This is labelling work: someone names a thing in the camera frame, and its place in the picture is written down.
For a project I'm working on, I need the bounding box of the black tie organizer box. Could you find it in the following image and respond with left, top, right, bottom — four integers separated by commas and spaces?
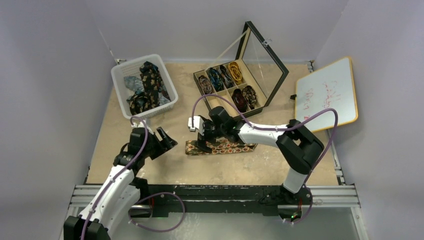
193, 21, 289, 119

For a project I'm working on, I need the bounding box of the rolled blue tie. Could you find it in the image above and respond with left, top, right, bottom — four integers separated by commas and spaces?
207, 67, 224, 92

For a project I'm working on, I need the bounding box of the paisley orange green tie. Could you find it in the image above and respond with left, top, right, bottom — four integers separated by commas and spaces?
185, 139, 257, 156

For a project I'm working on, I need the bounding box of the rolled brown patterned tie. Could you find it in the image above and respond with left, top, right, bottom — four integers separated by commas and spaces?
198, 75, 214, 95

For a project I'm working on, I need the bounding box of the grey blue tie in basket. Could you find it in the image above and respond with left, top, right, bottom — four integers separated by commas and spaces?
124, 76, 145, 94

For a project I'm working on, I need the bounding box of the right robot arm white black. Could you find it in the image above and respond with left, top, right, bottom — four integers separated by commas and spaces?
188, 106, 325, 204

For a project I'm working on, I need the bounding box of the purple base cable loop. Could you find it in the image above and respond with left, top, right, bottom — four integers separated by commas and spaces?
127, 190, 185, 233

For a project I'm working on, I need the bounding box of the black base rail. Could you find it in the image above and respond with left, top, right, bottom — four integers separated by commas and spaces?
136, 184, 312, 219

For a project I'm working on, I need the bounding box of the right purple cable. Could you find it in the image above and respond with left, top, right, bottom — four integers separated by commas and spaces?
190, 94, 339, 186

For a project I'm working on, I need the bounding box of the white plastic basket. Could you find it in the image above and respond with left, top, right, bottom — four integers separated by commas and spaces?
111, 54, 179, 119

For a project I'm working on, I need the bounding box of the rolled yellow tie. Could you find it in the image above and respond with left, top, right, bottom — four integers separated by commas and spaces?
228, 61, 243, 85

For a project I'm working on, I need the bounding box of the aluminium frame rail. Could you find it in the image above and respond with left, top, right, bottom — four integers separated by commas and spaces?
69, 184, 362, 213

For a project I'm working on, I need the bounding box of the rolled dark grey tie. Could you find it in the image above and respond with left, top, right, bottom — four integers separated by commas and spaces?
219, 64, 234, 89

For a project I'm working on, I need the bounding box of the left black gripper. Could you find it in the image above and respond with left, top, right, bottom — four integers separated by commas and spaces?
141, 127, 176, 160

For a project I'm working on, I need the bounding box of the rolled dark red tie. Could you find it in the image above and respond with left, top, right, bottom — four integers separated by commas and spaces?
231, 88, 248, 113

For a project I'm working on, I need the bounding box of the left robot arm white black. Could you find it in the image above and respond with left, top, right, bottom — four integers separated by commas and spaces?
63, 126, 178, 240

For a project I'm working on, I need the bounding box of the black floral tie in basket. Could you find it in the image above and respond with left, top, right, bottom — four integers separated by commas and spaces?
126, 61, 171, 115

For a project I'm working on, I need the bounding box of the rolled brown dotted tie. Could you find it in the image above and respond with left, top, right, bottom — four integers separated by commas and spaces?
241, 85, 257, 110

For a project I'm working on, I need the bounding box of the yellow framed whiteboard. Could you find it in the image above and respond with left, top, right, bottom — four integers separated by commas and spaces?
294, 56, 359, 126

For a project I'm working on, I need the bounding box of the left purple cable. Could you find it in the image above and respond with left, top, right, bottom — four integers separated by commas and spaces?
79, 115, 149, 240

